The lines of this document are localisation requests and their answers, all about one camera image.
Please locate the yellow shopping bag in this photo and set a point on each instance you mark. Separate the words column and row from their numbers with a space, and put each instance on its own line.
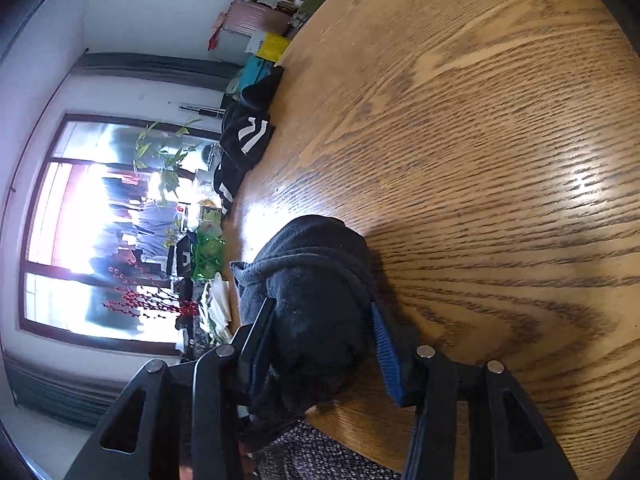
column 272, row 47

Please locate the pink suitcase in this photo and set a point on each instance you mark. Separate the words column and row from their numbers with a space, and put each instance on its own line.
column 255, row 17

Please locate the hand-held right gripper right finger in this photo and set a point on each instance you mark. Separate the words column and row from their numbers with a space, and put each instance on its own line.
column 385, row 355

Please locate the teal suitcase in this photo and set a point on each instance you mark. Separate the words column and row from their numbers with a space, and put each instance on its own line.
column 252, row 72

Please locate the person's mottled purple knitwear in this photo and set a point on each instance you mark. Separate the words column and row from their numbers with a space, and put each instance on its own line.
column 325, row 455

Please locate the potted green plant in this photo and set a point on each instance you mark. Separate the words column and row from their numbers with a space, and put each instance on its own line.
column 167, row 170

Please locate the green plastic basket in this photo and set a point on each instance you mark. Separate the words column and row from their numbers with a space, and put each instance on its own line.
column 210, row 255

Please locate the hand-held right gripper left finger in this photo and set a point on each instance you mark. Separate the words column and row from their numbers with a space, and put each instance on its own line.
column 255, row 345

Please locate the white tissue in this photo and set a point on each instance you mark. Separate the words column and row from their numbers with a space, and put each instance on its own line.
column 217, row 302

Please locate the black framed glass door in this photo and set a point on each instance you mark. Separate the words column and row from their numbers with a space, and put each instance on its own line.
column 75, row 240

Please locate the black box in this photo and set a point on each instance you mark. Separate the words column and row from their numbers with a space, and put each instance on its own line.
column 182, row 255

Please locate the dark navy sweatpants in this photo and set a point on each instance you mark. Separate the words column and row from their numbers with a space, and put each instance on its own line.
column 315, row 300

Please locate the red berry branches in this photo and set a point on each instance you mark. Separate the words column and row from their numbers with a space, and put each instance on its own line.
column 130, row 300

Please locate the black white-striped jacket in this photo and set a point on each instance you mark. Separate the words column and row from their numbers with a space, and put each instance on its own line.
column 245, row 150

